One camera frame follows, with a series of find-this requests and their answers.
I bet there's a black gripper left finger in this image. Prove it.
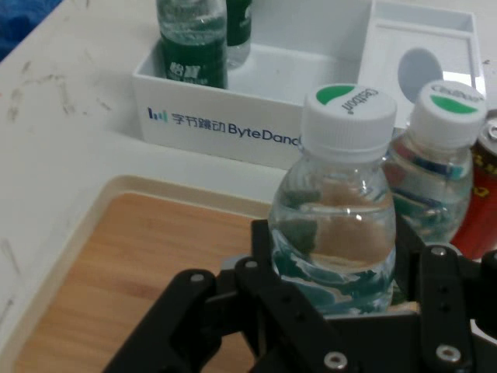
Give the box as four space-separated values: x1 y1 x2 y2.
103 219 351 373

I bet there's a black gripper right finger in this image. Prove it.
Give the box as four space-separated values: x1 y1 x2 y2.
394 221 497 373

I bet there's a water bottle green label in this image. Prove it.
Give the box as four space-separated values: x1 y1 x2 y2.
267 83 399 316
382 79 488 245
155 0 230 91
224 0 253 71

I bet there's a wooden tray cream rim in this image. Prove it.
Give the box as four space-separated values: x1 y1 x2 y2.
5 174 420 373

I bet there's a red soda can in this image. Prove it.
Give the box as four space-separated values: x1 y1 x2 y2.
449 110 497 262

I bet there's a white open ByteDance box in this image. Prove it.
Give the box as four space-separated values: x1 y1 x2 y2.
130 0 376 172

